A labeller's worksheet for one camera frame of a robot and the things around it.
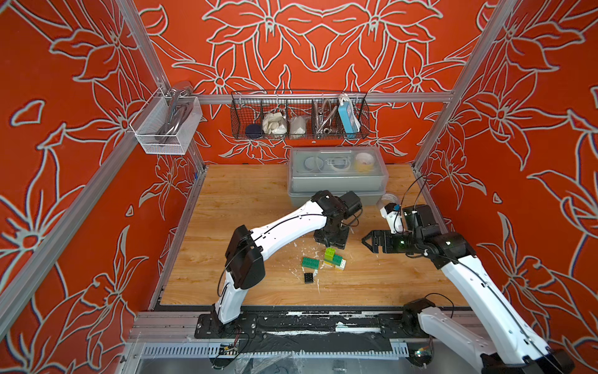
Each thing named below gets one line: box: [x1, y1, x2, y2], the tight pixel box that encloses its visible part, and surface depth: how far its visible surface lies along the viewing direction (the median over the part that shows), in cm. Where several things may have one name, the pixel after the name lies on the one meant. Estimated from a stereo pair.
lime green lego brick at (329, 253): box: [324, 246, 336, 262], surface depth 81 cm
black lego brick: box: [303, 272, 314, 284], surface depth 83 cm
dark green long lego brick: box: [323, 254, 344, 267], surface depth 83 cm
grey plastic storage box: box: [287, 145, 390, 206], surface depth 97 cm
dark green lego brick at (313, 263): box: [302, 256, 321, 270], surface depth 87 cm
